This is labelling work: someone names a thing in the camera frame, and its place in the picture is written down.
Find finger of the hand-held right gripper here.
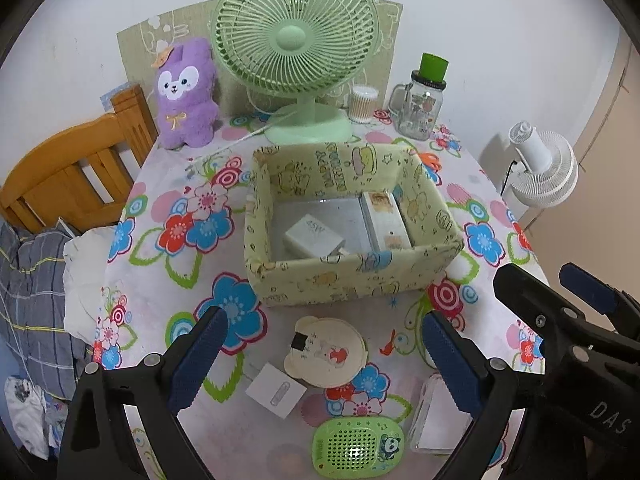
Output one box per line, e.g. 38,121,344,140
492,262,608,356
559,262,640,333

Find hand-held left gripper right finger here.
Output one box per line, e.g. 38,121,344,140
421,310,543,480

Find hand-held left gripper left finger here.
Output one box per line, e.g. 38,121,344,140
56,305,231,480

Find small white box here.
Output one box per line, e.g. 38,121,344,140
245,364,307,420

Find green panda case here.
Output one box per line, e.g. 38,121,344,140
312,416,406,478

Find printed fabric storage box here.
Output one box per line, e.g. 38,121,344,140
243,143,465,307

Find clear plastic box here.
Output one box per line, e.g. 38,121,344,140
410,374,476,456

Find floral tablecloth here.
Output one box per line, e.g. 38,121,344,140
92,110,548,480

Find round cream bear compact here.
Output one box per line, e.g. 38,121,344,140
283,316,369,389

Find white fan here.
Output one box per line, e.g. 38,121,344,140
501,121,579,207

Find cream rectangular box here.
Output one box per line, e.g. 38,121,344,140
361,191,413,251

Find white charger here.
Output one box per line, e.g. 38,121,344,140
283,216,346,259

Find crumpled white clothes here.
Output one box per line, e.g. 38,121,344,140
5,377,68,461

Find glass mug jar green lid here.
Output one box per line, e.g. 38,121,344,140
389,52,449,142

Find purple plush toy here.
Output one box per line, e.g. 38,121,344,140
152,37,221,151

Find wooden chair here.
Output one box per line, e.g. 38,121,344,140
0,84,160,233

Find cotton swab container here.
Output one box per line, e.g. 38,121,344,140
348,85,379,124

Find blue printed paper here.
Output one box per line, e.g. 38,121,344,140
100,82,137,109

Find printed beige board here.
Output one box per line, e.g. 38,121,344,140
116,0,403,116

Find green desk fan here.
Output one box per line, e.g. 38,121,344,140
209,0,379,146

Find black power cable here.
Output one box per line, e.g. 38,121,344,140
500,159,518,196

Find white fan cable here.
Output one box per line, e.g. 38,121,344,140
186,117,281,173

